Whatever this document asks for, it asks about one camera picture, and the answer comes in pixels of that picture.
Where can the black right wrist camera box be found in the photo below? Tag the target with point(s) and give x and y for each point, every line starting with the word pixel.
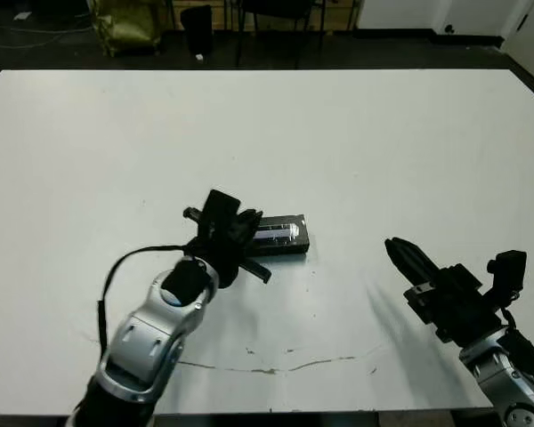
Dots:
pixel 507 271

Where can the black waste bin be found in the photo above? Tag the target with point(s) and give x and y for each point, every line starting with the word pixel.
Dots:
pixel 196 29

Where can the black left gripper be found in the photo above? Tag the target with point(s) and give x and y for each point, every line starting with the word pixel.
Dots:
pixel 224 253

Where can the black box lid shiny print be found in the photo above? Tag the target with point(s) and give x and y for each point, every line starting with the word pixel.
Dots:
pixel 278 233

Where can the yellow-green plastic bag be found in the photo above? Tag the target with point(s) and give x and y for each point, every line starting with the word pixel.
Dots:
pixel 124 26

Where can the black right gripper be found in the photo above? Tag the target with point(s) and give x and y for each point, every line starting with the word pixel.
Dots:
pixel 458 307

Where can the wooden shipping crate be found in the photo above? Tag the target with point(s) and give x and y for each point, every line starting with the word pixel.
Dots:
pixel 226 15
pixel 342 15

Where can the white paper sheet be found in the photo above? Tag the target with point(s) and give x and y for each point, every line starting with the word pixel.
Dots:
pixel 22 16

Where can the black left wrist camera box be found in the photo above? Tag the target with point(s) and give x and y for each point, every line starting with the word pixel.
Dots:
pixel 220 213

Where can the white door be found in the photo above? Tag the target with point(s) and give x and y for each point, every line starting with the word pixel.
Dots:
pixel 529 44

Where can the black round door stop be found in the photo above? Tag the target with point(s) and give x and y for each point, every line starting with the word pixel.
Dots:
pixel 448 29

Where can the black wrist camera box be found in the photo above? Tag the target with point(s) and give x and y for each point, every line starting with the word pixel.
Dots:
pixel 220 213
pixel 507 271

